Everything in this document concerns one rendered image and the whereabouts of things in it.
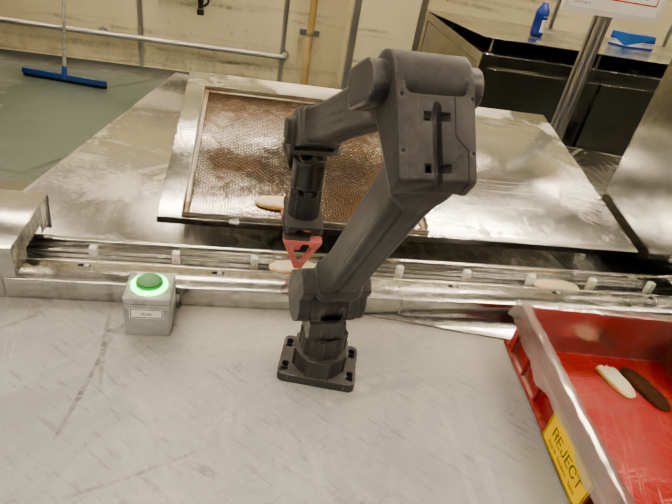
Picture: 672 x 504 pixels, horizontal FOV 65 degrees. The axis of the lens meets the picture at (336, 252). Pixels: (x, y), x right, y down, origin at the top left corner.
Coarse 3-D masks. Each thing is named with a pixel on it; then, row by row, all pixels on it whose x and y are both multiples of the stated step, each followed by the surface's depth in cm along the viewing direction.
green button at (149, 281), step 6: (144, 276) 83; (150, 276) 83; (156, 276) 83; (138, 282) 81; (144, 282) 82; (150, 282) 82; (156, 282) 82; (162, 282) 83; (138, 288) 81; (144, 288) 81; (150, 288) 81; (156, 288) 82
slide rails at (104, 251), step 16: (32, 256) 91; (48, 256) 92; (128, 256) 96; (144, 256) 96; (160, 256) 97; (192, 256) 98; (208, 256) 99; (224, 256) 100; (240, 256) 101; (384, 272) 105; (416, 272) 106; (432, 272) 107; (448, 272) 108; (480, 272) 110; (496, 272) 111; (640, 288) 115; (656, 288) 116
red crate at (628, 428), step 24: (528, 360) 87; (576, 360) 96; (600, 360) 97; (624, 360) 98; (648, 360) 99; (528, 384) 87; (576, 384) 90; (600, 384) 91; (552, 408) 79; (600, 408) 87; (624, 408) 87; (648, 408) 88; (600, 432) 82; (624, 432) 83; (648, 432) 84; (624, 456) 79; (648, 456) 80; (624, 480) 76; (648, 480) 76
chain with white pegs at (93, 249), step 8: (88, 248) 92; (96, 248) 93; (56, 256) 94; (96, 256) 93; (176, 256) 95; (256, 256) 98; (184, 264) 98; (192, 264) 98; (256, 264) 98; (400, 272) 103; (464, 272) 106; (456, 280) 107; (464, 280) 106; (528, 280) 108; (592, 280) 110; (584, 288) 113; (592, 288) 112; (648, 288) 114
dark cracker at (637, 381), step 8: (624, 368) 95; (624, 376) 94; (632, 376) 93; (640, 376) 93; (632, 384) 92; (640, 384) 92; (648, 384) 92; (640, 392) 91; (648, 392) 90; (656, 392) 90; (648, 400) 90; (656, 400) 89; (664, 400) 89; (664, 408) 88
